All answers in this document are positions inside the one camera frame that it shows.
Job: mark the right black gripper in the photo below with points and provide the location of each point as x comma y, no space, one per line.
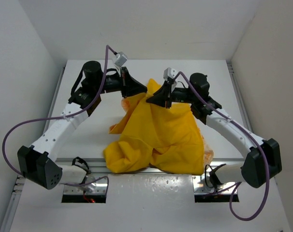
163,97

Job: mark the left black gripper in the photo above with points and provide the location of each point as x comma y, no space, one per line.
128,85

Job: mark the yellow jacket with patterned lining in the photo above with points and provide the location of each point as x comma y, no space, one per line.
149,135

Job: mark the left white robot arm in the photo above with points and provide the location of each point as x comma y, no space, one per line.
37,161

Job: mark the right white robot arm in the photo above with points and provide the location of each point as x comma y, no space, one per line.
262,159

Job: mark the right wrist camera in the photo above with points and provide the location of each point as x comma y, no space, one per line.
169,75

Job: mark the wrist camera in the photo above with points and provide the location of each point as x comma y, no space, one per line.
169,75
120,59

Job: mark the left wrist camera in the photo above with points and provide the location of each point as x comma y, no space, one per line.
120,59

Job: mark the aluminium rail right side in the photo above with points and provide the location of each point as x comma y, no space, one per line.
244,114

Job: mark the aluminium rail front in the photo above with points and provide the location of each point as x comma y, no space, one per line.
99,165

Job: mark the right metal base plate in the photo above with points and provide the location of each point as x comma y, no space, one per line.
200,187

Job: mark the metal base plate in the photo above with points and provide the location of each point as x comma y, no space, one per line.
93,184
200,187

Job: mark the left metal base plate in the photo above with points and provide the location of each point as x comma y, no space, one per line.
93,184

